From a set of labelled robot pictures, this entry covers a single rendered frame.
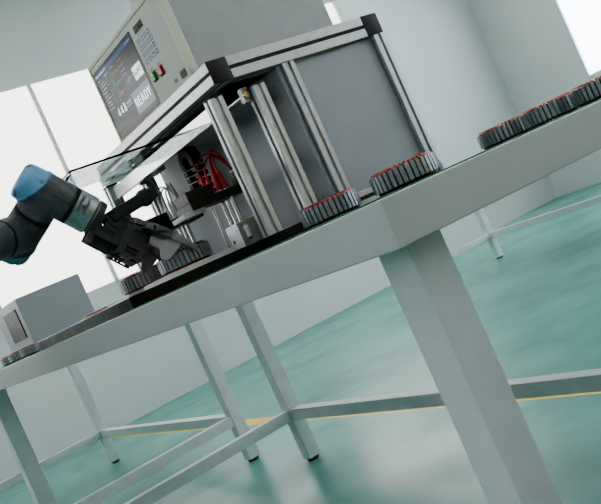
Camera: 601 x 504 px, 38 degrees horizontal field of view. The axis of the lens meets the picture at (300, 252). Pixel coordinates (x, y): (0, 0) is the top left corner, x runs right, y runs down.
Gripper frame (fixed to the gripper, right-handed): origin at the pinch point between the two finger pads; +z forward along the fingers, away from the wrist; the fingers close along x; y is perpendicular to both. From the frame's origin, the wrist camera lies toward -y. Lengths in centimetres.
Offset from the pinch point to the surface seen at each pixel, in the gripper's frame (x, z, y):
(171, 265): 3.1, -2.6, 4.6
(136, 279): -20.1, -2.3, 2.9
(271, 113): 19.5, -0.6, -26.9
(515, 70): -455, 376, -518
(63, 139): -473, 13, -215
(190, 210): 2.4, -3.2, -8.0
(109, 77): -24, -26, -39
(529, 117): 46, 40, -41
